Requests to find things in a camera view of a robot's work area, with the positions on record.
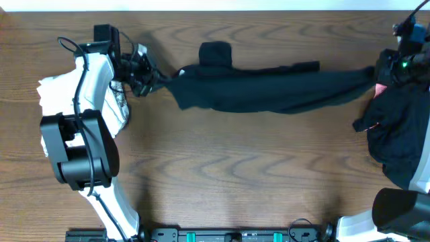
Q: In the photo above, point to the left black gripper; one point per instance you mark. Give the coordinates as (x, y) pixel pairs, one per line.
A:
(150, 79)

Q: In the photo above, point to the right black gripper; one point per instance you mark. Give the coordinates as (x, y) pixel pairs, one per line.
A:
(385, 74)

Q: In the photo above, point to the black t-shirt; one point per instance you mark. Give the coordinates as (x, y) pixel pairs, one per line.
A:
(214, 83)

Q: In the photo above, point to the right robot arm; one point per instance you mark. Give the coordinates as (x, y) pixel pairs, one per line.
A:
(397, 214)

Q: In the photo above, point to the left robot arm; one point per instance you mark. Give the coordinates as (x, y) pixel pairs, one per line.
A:
(80, 147)

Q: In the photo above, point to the pink garment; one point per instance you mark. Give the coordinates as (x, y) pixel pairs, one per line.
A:
(375, 108)

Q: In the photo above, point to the black clothes pile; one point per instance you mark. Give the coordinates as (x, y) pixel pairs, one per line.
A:
(397, 142)

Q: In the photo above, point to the white patterned folded cloth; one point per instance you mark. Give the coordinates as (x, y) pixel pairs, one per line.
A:
(56, 96)

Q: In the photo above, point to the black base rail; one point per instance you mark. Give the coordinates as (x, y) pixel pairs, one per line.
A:
(299, 231)

